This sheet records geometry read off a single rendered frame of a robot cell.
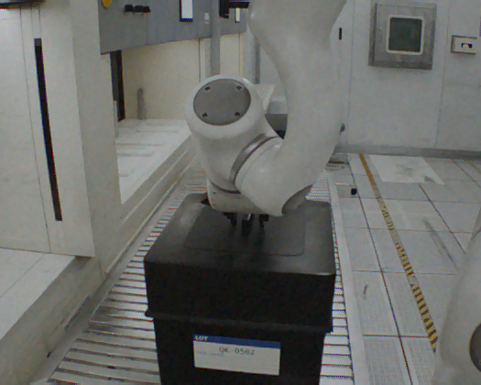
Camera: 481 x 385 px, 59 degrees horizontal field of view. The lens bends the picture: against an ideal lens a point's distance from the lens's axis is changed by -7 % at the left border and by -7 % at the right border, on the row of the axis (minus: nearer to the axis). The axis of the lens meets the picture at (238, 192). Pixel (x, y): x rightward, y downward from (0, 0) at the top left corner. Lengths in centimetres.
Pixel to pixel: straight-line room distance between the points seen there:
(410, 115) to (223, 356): 455
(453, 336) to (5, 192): 92
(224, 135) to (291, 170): 8
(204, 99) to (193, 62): 183
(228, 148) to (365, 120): 459
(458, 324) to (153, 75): 214
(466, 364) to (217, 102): 34
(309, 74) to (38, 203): 72
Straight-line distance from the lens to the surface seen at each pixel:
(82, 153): 93
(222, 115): 47
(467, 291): 38
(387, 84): 502
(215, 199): 66
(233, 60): 380
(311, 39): 45
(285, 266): 66
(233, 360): 76
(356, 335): 96
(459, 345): 39
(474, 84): 527
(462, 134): 533
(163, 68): 236
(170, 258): 69
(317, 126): 44
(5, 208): 108
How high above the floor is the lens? 134
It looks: 21 degrees down
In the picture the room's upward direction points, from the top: straight up
